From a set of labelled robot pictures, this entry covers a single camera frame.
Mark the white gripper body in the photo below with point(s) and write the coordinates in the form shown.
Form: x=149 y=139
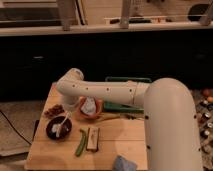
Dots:
x=70 y=108

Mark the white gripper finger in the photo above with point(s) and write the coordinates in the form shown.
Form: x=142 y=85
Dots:
x=55 y=127
x=60 y=126

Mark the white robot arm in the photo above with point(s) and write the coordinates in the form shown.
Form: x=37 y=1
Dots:
x=171 y=128

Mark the dark purple bowl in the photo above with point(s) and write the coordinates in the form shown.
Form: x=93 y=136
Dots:
x=65 y=130

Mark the orange bowl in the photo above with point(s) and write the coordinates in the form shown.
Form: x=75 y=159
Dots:
x=90 y=117

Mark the wooden scrub brush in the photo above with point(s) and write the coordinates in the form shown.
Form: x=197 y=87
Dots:
x=93 y=138

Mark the brown nut cluster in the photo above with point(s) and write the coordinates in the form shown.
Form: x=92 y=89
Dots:
x=54 y=111

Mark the white crumpled cloth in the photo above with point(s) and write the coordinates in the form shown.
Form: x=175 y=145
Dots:
x=89 y=106

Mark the wooden cutting board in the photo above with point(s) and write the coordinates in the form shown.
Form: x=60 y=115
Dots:
x=119 y=136

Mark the green pea pod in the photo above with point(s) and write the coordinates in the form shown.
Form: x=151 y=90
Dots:
x=82 y=143

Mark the green tray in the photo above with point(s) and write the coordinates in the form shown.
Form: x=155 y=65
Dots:
x=114 y=107

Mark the long-handled utensil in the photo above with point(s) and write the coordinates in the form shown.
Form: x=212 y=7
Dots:
x=110 y=116

